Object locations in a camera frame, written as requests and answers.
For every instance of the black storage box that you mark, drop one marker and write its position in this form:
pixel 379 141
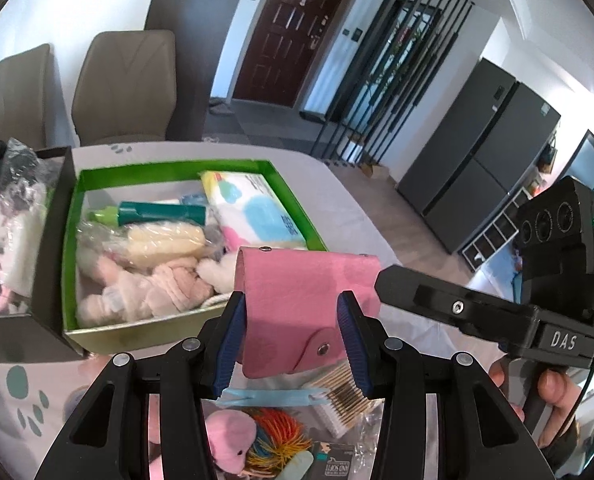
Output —
pixel 35 193

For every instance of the green storage box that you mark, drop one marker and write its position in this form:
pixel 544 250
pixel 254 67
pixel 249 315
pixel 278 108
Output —
pixel 144 284

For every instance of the black slat room divider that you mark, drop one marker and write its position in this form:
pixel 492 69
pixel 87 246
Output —
pixel 405 47

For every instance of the dark brown door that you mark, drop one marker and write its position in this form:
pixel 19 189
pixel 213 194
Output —
pixel 286 48

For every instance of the yellow blue tissue pack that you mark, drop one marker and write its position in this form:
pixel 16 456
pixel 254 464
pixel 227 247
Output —
pixel 248 211

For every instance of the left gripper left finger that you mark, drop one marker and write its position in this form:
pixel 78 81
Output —
pixel 106 436

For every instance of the beige chair right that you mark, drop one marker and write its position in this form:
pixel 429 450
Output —
pixel 126 89

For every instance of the colourful rubber band bundle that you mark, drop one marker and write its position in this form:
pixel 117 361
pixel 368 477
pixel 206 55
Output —
pixel 279 438

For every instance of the dark grey refrigerator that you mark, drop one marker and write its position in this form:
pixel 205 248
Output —
pixel 489 138

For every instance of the pink plush elephant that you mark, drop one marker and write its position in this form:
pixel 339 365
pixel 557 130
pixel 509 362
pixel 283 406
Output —
pixel 230 434

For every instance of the beige chair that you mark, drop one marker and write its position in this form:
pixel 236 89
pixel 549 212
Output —
pixel 126 89
pixel 29 97

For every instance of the pink snap wallet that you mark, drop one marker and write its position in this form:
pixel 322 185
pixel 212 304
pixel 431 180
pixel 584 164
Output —
pixel 291 304

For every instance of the beige chair left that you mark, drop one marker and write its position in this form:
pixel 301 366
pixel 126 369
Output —
pixel 29 97

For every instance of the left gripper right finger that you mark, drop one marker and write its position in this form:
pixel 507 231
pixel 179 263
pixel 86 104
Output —
pixel 450 403

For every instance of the grey cabinet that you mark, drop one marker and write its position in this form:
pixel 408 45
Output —
pixel 200 28

